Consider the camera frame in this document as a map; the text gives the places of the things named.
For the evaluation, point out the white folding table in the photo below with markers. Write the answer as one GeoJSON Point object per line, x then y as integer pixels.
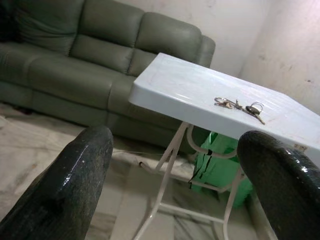
{"type": "Point", "coordinates": [200, 100]}

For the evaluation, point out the green leather sofa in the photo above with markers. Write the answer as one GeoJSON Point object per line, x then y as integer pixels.
{"type": "Point", "coordinates": [82, 72]}

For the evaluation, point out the bunch of metal keys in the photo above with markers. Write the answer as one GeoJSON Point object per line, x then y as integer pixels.
{"type": "Point", "coordinates": [240, 106]}

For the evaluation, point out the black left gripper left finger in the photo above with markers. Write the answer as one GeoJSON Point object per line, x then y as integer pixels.
{"type": "Point", "coordinates": [62, 190]}

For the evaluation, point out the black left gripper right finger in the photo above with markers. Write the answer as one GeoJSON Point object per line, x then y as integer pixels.
{"type": "Point", "coordinates": [282, 185]}

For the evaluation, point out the green plastic bag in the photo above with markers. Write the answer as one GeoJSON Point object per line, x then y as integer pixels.
{"type": "Point", "coordinates": [217, 170]}

